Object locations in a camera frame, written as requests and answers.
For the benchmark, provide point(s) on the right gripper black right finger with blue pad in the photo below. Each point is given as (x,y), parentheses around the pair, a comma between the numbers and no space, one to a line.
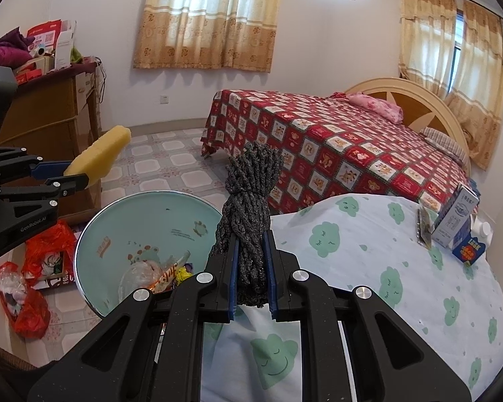
(354,346)

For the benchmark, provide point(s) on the teal trash bin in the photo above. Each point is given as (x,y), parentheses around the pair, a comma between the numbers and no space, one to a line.
(152,225)

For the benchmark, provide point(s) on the black foam net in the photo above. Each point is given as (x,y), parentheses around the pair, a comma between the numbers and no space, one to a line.
(246,215)

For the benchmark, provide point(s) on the yellow plastic bag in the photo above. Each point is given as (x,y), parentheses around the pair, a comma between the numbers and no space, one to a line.
(182,274)

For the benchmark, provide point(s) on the red orange snack wrapper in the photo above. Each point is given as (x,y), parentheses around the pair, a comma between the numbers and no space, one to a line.
(166,281)

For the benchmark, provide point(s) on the pink pillow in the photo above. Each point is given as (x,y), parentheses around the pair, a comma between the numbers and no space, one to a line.
(387,110)

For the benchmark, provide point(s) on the cream wooden headboard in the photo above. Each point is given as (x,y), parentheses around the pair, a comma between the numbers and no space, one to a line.
(421,108)

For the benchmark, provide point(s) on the purple cloth on cabinet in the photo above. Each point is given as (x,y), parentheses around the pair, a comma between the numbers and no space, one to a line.
(14,49)

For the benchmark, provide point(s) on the red bag on floor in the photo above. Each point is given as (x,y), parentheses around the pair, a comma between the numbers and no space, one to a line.
(49,254)

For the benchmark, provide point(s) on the beige curtain behind bed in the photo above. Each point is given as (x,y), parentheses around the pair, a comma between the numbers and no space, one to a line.
(454,49)

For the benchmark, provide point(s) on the bed with red checkered cover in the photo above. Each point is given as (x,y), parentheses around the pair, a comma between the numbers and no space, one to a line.
(330,147)

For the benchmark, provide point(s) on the beige side window curtain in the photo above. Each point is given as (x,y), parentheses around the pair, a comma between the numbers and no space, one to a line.
(207,35)

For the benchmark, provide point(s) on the yellow sponge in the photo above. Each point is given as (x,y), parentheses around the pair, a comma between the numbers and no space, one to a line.
(96,161)

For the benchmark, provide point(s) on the red bag with clear plastic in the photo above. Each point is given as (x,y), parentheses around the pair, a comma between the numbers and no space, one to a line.
(26,309)

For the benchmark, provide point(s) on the brown wooden cabinet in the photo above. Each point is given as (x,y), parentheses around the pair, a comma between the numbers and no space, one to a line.
(56,116)

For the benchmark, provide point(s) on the blue milk carton white cap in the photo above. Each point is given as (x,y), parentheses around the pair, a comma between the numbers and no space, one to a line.
(471,241)

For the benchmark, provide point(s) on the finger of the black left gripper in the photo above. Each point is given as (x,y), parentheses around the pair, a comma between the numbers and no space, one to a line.
(27,192)
(31,166)

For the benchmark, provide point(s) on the striped pillow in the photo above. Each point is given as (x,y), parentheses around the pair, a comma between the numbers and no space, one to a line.
(446,144)

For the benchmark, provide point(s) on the grey tall carton box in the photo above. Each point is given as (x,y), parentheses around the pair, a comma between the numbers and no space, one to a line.
(454,214)

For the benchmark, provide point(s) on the red white box on cabinet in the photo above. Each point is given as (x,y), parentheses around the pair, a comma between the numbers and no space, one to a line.
(53,46)

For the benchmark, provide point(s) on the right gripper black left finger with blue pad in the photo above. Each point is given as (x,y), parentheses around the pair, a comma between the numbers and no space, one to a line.
(151,346)

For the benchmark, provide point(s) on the small dark snack packet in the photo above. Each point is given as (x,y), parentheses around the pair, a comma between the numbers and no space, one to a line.
(424,228)

